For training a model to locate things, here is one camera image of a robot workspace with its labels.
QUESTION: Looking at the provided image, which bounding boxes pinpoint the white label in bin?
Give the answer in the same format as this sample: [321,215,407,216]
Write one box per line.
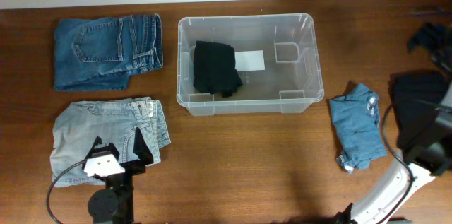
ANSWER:
[234,50,265,72]

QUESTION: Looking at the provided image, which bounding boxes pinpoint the dark blue folded jeans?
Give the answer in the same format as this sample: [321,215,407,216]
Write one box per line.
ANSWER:
[54,14,164,91]

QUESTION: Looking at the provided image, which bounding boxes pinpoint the large black garment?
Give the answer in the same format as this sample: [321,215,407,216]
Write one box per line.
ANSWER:
[391,71,448,149]

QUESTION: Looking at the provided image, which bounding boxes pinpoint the blue denim shirt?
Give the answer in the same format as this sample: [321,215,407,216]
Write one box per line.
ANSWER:
[329,83,387,173]

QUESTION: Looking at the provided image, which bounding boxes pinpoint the small black garment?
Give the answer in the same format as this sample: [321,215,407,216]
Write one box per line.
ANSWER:
[193,40,243,98]

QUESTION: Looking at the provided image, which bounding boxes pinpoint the light blue folded jeans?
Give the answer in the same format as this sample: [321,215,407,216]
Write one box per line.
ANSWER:
[50,97,171,178]

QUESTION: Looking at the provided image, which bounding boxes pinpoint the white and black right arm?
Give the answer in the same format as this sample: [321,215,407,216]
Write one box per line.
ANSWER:
[329,23,451,223]

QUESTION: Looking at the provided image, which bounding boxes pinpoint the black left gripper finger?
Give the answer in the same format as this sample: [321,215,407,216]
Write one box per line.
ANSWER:
[85,136,119,163]
[133,128,154,165]

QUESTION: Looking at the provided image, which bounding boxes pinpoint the clear plastic storage bin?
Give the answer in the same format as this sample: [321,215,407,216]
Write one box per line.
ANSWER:
[177,13,324,116]

